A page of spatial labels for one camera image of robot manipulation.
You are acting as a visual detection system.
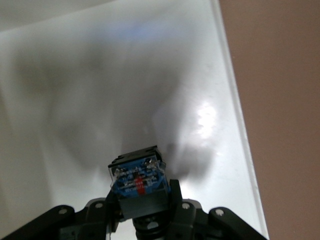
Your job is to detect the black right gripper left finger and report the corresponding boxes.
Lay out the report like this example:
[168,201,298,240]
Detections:
[82,185,125,240]

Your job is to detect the orange push button switch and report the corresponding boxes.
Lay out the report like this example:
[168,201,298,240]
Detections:
[107,144,176,240]

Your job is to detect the white drawer holding button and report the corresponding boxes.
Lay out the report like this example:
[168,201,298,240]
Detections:
[0,0,270,240]

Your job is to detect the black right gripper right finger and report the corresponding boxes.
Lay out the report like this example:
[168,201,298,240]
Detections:
[169,178,210,240]

